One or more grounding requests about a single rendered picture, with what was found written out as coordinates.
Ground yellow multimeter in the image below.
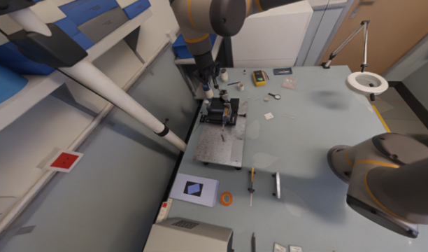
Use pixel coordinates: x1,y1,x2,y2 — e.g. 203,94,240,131
252,69,268,88

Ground white cabinet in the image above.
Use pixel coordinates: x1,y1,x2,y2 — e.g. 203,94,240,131
230,0,314,69

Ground white ring magnifier lamp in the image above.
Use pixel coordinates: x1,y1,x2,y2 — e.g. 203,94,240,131
321,20,390,102

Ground white shelf unit blue bins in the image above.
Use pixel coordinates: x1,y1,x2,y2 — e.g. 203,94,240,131
0,0,154,138

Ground grey perforated breadboard plate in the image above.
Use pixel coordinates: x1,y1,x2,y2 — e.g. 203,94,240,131
193,99,249,169

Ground black probe station body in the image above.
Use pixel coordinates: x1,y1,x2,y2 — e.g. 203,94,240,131
199,97,241,126

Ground black boom clamp block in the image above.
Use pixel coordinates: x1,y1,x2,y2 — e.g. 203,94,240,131
6,22,89,69

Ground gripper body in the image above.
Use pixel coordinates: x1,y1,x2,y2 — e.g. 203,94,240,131
194,51,220,83

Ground blue bin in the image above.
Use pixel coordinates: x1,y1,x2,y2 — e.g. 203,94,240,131
171,33,218,60

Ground white boom tube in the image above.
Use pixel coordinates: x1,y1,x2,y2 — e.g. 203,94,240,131
8,6,187,153

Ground orange tape ring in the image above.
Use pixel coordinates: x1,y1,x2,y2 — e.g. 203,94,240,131
220,191,234,207

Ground white power strip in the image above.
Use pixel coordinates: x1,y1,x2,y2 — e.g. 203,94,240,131
155,198,174,224

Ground white paper black square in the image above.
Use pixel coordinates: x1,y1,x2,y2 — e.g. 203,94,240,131
169,172,220,208

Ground brown door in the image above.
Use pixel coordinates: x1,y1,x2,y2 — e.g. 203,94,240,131
319,0,428,76

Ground red square sign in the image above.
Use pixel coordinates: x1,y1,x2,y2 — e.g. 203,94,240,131
48,150,85,174

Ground beige instrument box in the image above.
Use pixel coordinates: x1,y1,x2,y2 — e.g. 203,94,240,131
143,217,235,252

